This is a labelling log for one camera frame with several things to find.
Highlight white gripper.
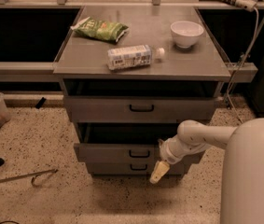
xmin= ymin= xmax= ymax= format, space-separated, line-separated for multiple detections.
xmin=149 ymin=135 xmax=197 ymax=184

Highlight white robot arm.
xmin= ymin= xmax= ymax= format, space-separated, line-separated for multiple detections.
xmin=150 ymin=118 xmax=264 ymax=224

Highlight grey drawer cabinet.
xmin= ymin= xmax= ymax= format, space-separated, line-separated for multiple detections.
xmin=53 ymin=5 xmax=232 ymax=181

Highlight white labelled plastic bottle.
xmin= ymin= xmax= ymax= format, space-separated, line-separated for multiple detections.
xmin=107 ymin=45 xmax=165 ymax=71

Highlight white ceramic bowl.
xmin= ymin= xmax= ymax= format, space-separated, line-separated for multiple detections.
xmin=171 ymin=21 xmax=204 ymax=48

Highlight metal hooked rod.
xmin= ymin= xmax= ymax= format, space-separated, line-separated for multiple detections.
xmin=0 ymin=169 xmax=58 ymax=184

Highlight small black floor object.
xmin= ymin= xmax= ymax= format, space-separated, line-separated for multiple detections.
xmin=35 ymin=97 xmax=46 ymax=109

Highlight green chip bag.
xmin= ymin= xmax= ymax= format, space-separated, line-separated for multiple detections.
xmin=71 ymin=17 xmax=129 ymax=43

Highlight white power cable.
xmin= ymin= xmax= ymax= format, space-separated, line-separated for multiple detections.
xmin=223 ymin=7 xmax=260 ymax=124

